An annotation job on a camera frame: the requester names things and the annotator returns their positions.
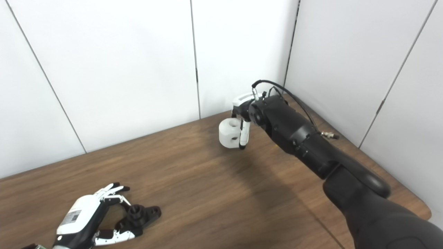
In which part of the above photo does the white and black right hand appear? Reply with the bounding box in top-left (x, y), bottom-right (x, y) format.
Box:
top-left (231, 93), bottom-right (260, 150)

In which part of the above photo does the white and black left hand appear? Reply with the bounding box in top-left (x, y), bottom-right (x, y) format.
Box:
top-left (52, 182), bottom-right (136, 249)

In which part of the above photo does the round white cylinder piece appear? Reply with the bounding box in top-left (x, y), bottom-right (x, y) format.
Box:
top-left (219, 118), bottom-right (244, 149)

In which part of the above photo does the black flanged holder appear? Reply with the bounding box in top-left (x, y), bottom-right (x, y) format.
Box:
top-left (114, 204), bottom-right (162, 239)

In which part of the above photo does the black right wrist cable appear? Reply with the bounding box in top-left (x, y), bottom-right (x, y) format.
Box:
top-left (252, 80), bottom-right (340, 140)

